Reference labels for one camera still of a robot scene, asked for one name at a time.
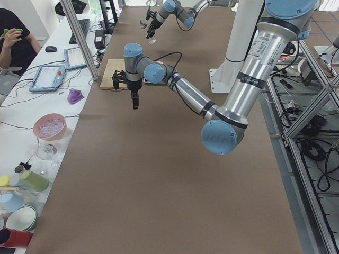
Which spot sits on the light blue cup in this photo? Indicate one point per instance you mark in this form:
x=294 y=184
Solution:
x=11 y=201

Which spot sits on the blue teach pendant near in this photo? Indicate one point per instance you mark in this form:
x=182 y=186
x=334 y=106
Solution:
x=48 y=78

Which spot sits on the bamboo cutting board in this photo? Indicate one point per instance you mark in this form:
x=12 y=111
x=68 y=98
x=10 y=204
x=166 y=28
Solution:
x=111 y=66

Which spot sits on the glass sauce bottle metal cap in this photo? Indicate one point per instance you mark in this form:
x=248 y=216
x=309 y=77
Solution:
x=145 y=27

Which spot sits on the aluminium frame post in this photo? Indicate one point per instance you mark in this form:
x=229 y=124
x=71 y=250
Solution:
x=80 y=37

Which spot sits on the white green bowl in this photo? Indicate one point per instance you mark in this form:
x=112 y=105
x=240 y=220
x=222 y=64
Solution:
x=23 y=219

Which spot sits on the person in black shirt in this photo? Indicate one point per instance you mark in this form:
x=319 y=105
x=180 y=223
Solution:
x=19 y=47

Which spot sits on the black power adapter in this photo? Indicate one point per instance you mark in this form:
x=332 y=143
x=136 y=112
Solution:
x=99 y=40

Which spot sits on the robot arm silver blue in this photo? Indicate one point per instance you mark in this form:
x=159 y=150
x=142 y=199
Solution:
x=187 y=17
x=280 y=23

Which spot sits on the blue teach pendant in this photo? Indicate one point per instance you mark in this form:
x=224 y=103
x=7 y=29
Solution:
x=74 y=58
x=48 y=78

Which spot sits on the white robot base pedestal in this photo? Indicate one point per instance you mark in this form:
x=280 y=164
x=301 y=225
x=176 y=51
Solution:
x=242 y=33

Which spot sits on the blue teach pendant far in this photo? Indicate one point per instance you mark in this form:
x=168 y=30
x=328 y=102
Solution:
x=74 y=58

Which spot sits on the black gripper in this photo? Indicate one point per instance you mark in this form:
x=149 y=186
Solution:
x=154 y=24
x=134 y=85

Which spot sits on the red cup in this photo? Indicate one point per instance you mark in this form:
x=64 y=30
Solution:
x=15 y=238

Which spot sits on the pink bowl with ice cubes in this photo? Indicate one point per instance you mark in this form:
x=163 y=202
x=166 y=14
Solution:
x=50 y=127

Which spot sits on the black computer mouse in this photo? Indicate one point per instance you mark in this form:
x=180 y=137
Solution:
x=50 y=49

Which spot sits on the green plastic cup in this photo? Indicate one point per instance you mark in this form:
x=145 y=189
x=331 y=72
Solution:
x=34 y=181

